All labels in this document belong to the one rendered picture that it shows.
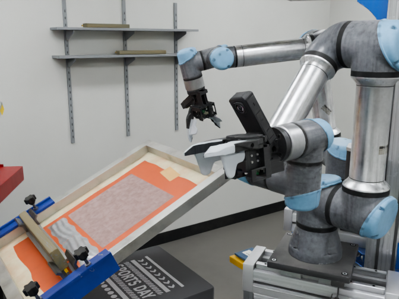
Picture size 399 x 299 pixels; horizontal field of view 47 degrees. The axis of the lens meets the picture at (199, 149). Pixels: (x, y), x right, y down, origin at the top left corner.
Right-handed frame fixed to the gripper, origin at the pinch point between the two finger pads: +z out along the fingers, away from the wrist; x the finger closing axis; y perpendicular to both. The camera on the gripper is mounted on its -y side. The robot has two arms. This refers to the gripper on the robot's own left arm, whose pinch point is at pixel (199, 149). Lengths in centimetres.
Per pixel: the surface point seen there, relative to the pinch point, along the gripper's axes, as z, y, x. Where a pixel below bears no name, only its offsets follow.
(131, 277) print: -38, 61, 93
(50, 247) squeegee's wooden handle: -1, 33, 75
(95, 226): -22, 35, 86
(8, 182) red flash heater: -31, 32, 203
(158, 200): -41, 28, 73
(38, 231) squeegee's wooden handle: -3, 31, 89
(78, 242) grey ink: -14, 37, 84
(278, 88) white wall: -327, -3, 249
